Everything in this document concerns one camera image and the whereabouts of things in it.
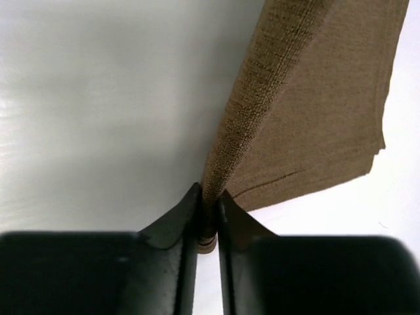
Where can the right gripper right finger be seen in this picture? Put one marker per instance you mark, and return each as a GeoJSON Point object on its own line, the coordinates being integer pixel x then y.
{"type": "Point", "coordinates": [264, 273]}

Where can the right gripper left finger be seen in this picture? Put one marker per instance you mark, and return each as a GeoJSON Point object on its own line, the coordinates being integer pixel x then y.
{"type": "Point", "coordinates": [151, 271]}

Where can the brown cloth napkin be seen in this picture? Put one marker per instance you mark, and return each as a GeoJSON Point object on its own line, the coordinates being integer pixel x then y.
{"type": "Point", "coordinates": [305, 112]}

